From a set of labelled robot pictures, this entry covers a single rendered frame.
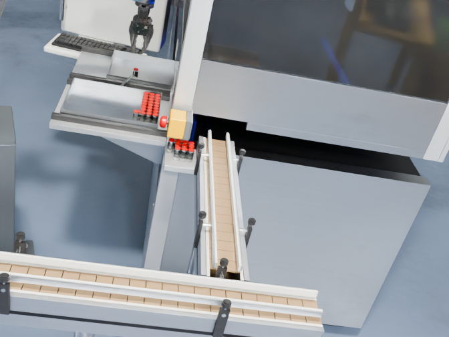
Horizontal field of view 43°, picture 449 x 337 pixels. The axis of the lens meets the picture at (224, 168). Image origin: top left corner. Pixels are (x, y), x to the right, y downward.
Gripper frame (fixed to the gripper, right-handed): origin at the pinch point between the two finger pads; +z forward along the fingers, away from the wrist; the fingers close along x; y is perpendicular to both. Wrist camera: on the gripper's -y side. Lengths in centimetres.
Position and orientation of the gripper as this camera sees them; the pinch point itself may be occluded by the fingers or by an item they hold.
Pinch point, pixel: (138, 49)
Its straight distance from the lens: 237.2
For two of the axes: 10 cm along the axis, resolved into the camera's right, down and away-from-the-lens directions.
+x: 9.8, 1.5, 1.5
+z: -2.0, 8.2, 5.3
